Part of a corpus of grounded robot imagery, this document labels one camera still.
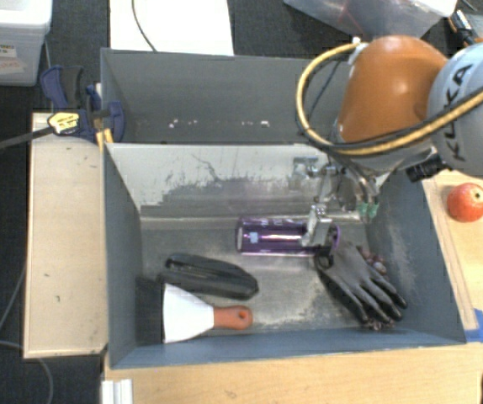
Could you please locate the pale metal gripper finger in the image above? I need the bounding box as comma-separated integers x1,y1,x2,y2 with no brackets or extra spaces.
307,203,330,227
301,218,334,248

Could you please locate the purple metal can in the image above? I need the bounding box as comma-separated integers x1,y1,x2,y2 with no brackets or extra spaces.
235,216,342,258

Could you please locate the black rubber glove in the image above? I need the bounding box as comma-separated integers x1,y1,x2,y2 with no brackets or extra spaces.
313,239,409,326

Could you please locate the black stapler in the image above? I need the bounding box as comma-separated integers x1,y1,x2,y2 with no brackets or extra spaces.
156,252,260,300

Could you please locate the red apple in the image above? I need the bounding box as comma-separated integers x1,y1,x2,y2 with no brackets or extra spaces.
446,182,483,223

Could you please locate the grey metal bin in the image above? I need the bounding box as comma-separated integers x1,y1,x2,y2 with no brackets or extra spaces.
99,47,468,370

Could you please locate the pale wood board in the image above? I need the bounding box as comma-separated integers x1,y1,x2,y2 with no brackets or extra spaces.
22,113,110,359

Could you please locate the black cylinder on white bracket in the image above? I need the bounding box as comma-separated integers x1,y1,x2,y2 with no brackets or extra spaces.
375,152,452,193

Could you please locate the white scraper with orange handle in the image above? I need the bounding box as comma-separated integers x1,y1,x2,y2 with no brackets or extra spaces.
161,283,254,345

